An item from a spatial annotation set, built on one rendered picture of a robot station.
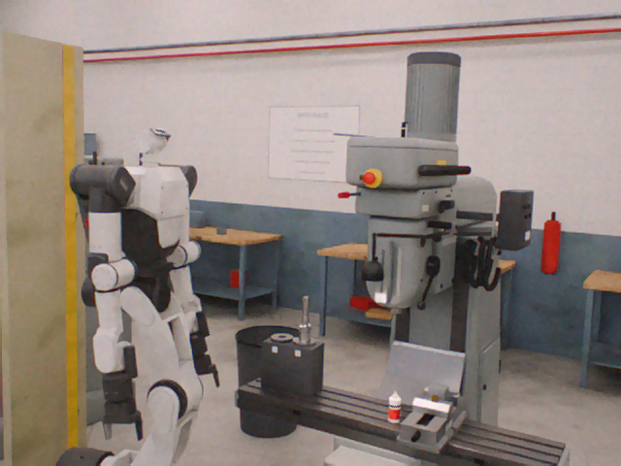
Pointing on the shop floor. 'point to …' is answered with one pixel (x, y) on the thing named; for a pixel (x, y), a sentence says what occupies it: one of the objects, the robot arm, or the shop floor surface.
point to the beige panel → (42, 249)
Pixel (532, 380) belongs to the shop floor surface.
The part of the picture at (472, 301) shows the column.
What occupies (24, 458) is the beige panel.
